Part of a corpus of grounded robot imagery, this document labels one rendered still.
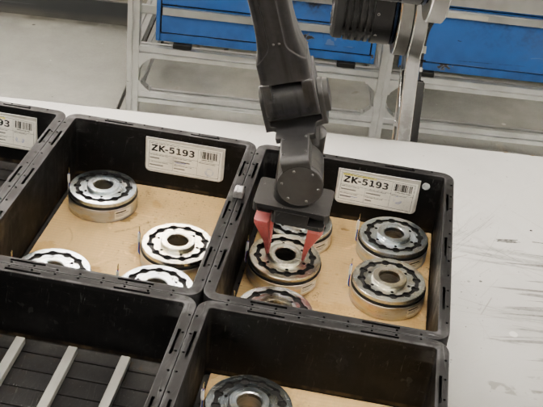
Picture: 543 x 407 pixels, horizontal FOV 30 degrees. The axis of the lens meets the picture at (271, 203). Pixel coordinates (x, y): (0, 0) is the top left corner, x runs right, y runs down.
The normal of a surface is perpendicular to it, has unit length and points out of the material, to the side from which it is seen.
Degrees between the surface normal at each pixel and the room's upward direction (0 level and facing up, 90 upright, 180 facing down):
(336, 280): 0
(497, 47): 90
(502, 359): 0
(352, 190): 90
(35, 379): 0
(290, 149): 18
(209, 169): 90
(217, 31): 90
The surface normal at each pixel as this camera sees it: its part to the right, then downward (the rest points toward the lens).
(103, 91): 0.09, -0.84
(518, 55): -0.07, 0.53
